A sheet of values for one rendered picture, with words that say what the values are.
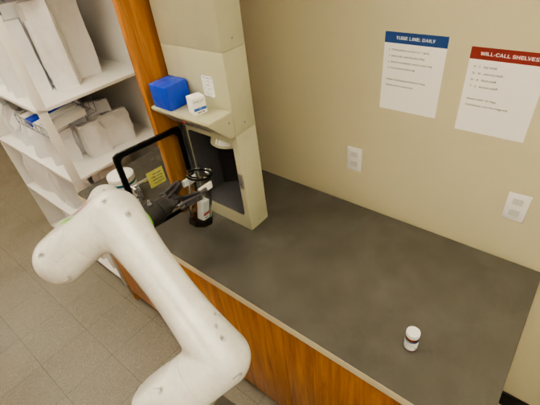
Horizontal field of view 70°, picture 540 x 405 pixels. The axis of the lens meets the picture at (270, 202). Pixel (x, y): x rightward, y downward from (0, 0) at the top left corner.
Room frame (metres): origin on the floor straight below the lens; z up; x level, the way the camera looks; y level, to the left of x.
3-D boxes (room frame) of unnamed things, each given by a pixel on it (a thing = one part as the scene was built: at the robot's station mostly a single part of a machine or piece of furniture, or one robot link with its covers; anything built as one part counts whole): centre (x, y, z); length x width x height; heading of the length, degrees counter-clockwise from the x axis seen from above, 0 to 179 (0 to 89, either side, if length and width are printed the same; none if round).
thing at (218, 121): (1.35, 0.25, 1.46); 0.32 x 0.12 x 0.10; 47
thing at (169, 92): (1.41, 0.32, 1.55); 0.10 x 0.10 x 0.09; 47
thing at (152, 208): (1.13, 0.43, 1.22); 0.09 x 0.06 x 0.12; 46
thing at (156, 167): (1.38, 0.45, 1.19); 0.30 x 0.01 x 0.40; 129
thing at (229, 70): (1.48, 0.12, 1.32); 0.32 x 0.25 x 0.77; 47
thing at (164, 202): (1.18, 0.38, 1.22); 0.09 x 0.08 x 0.07; 136
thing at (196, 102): (1.31, 0.22, 1.54); 0.05 x 0.05 x 0.06; 30
